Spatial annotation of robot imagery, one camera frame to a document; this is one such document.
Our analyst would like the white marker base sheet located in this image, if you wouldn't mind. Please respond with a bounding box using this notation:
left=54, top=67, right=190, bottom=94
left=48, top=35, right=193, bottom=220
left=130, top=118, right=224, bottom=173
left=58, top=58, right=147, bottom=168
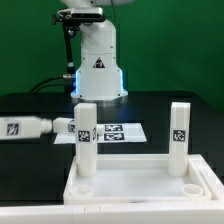
left=53, top=122, right=148, bottom=145

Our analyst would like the white desk top tray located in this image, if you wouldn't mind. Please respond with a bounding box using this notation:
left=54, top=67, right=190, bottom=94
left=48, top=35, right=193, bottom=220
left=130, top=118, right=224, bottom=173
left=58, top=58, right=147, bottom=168
left=63, top=154, right=212, bottom=205

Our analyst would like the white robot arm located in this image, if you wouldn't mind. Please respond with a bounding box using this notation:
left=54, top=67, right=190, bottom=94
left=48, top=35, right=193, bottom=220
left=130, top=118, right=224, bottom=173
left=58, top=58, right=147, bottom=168
left=57, top=0, right=134, bottom=105

